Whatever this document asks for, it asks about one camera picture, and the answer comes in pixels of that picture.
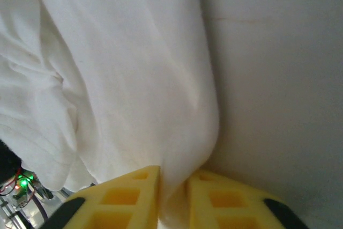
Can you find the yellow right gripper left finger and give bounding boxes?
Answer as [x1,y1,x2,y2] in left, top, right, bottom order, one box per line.
[40,165,161,229]

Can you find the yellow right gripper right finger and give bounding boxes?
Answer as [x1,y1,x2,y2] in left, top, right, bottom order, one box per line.
[185,169,311,229]

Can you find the white t-shirt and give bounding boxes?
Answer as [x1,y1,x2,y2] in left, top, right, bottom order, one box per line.
[0,0,221,229]

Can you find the short purple cable loop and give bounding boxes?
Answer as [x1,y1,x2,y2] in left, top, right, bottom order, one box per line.
[31,195,50,220]

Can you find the aluminium base frame rails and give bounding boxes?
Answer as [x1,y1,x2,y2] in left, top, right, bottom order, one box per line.
[0,195,35,229]

